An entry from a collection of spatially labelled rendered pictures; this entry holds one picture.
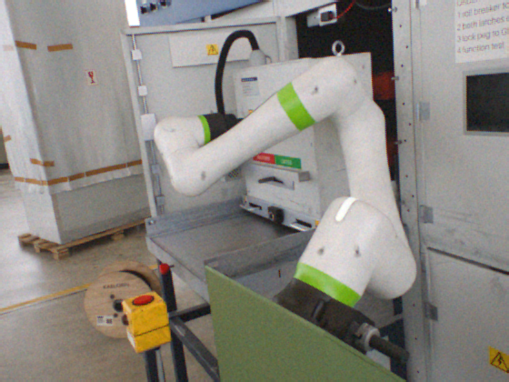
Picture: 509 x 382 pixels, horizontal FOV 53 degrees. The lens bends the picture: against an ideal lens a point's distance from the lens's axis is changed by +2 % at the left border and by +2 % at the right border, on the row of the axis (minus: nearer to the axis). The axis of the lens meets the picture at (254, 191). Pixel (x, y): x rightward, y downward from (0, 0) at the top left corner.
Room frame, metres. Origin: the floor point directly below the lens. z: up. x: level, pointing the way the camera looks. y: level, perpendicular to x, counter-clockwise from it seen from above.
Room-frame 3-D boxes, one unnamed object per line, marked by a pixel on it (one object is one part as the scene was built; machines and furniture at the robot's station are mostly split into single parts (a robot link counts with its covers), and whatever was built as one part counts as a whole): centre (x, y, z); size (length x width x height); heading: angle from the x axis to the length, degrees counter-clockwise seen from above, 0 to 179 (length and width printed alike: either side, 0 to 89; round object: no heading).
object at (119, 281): (2.72, 0.82, 0.20); 0.40 x 0.22 x 0.40; 88
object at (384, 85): (1.71, -0.53, 1.28); 0.22 x 0.10 x 0.08; 117
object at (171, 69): (2.02, 0.12, 1.21); 0.63 x 0.07 x 0.74; 105
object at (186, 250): (1.62, -0.03, 0.82); 0.68 x 0.62 x 0.06; 117
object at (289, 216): (1.65, -0.09, 0.90); 0.54 x 0.05 x 0.06; 27
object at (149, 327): (1.05, 0.28, 0.85); 0.08 x 0.08 x 0.10; 27
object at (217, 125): (1.41, 0.09, 1.23); 0.09 x 0.06 x 0.12; 27
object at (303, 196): (1.65, -0.08, 1.15); 0.48 x 0.01 x 0.48; 27
